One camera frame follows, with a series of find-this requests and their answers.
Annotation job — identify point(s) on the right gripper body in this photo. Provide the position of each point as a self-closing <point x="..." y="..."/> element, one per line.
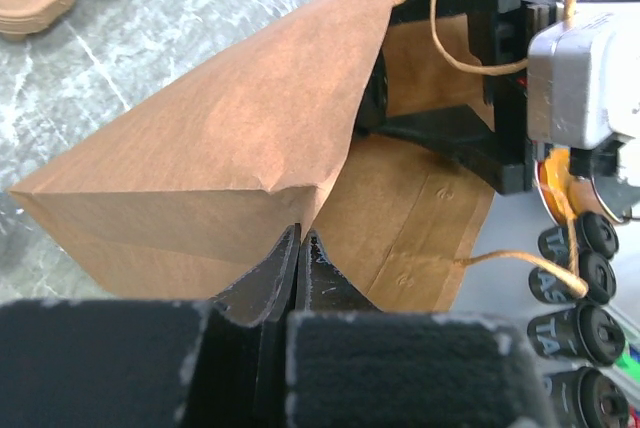
<point x="494" y="31"/>

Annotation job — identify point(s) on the lidded spare cup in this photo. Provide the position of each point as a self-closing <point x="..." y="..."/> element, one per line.
<point x="593" y="231"/>
<point x="586" y="398"/>
<point x="584" y="332"/>
<point x="593" y="269"/>

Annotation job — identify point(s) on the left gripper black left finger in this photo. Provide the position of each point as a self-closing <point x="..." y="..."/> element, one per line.
<point x="217" y="362"/>

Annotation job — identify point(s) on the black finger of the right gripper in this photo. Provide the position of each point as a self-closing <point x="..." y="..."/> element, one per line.
<point x="501" y="156"/>

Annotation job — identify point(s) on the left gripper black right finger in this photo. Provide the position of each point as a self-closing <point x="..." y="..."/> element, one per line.
<point x="352" y="365"/>

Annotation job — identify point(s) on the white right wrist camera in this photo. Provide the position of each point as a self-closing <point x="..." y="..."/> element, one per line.
<point x="583" y="78"/>

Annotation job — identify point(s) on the brown paper bag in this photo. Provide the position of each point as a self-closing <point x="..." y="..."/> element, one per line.
<point x="180" y="196"/>

